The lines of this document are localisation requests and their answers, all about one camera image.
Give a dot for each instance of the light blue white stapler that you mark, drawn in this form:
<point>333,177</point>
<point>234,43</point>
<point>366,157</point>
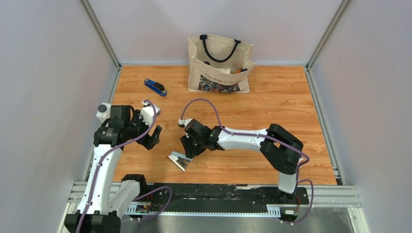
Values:
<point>180,160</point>

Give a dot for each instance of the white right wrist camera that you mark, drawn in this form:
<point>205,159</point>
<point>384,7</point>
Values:
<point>182,123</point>

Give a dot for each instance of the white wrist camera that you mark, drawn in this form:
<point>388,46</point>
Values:
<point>148,112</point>
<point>182,123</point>

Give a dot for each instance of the blue black stapler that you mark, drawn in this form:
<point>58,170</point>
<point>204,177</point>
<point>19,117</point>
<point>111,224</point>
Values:
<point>156,87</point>

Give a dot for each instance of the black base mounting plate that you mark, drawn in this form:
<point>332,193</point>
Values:
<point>218,198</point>

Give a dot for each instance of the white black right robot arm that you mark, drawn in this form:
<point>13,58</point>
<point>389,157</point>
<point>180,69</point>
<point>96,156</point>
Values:
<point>281,148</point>

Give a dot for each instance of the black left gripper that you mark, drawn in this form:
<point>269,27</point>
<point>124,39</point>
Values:
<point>149,142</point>

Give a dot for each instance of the aluminium frame rail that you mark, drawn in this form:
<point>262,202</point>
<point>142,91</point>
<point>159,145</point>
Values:
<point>332,209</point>

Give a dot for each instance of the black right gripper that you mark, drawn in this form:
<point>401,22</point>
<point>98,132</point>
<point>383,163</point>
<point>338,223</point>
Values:
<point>190,152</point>

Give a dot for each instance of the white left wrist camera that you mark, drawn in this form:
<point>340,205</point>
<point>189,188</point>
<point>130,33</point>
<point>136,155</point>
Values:
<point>148,112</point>

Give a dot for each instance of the beige canvas tote bag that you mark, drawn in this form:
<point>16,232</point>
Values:
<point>219,64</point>

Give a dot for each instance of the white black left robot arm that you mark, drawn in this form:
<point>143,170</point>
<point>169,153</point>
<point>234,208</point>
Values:
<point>106,167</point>

